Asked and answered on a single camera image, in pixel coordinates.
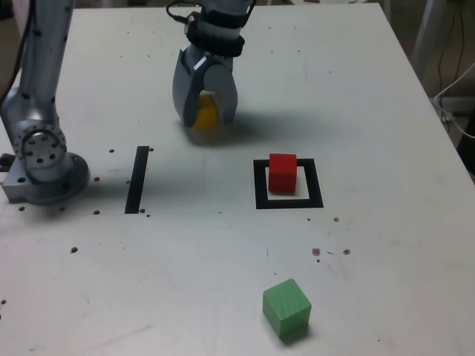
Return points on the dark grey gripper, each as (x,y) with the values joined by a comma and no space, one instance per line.
(191,53)

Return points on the yellow cube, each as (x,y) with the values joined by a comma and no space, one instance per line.
(206,115)

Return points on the red cube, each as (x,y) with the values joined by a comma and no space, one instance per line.
(282,174)

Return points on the green cube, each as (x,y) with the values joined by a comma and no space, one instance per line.
(285,311)

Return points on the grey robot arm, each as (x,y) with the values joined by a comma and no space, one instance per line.
(37,74)

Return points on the black tape square outline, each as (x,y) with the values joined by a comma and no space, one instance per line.
(315,185)

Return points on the black tape strip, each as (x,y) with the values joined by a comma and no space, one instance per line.
(136,181)

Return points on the white post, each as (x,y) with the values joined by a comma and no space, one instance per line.
(425,33)

